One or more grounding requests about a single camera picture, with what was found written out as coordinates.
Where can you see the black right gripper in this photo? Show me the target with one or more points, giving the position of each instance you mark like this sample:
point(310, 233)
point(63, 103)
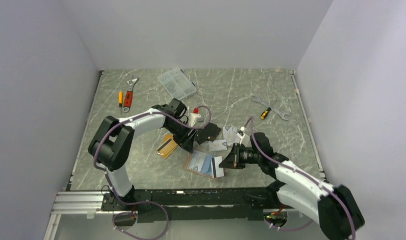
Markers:
point(233, 160)

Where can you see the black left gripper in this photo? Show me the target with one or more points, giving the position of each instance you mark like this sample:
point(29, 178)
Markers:
point(185, 141)

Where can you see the tan leather card holder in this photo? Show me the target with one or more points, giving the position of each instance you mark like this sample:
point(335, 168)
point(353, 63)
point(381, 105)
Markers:
point(207, 174)

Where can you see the silver VIP card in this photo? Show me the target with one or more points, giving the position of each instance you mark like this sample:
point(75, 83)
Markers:
point(217, 171)
point(199, 162)

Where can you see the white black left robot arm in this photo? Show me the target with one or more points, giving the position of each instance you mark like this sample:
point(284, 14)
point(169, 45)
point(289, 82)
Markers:
point(112, 142)

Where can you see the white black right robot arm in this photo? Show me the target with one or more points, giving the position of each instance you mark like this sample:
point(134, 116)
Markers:
point(333, 208)

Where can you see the black card stack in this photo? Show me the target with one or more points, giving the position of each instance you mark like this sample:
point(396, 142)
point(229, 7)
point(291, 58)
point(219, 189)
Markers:
point(208, 133)

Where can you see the clear plastic screw box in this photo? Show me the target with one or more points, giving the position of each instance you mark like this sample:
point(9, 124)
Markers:
point(177, 84)

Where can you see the yellow black screwdriver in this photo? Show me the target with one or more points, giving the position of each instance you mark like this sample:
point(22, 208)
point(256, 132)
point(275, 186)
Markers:
point(267, 111)

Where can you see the silver open end wrench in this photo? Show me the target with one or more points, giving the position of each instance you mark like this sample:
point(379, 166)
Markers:
point(283, 115)

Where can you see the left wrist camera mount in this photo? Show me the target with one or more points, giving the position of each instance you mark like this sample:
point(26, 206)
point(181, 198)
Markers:
point(194, 117)

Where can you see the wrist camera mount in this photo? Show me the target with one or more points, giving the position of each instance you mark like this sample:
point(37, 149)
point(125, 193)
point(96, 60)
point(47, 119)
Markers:
point(194, 117)
point(242, 136)

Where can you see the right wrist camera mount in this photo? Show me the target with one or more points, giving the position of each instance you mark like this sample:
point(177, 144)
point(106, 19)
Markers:
point(242, 136)

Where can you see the red handled adjustable wrench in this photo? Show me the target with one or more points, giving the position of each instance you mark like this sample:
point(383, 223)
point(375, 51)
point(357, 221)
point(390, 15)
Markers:
point(129, 95)

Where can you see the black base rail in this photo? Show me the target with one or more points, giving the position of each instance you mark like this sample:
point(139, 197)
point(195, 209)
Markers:
point(150, 205)

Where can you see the small yellow handled screwdriver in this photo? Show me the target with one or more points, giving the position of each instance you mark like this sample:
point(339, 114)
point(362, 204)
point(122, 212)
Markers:
point(120, 101)

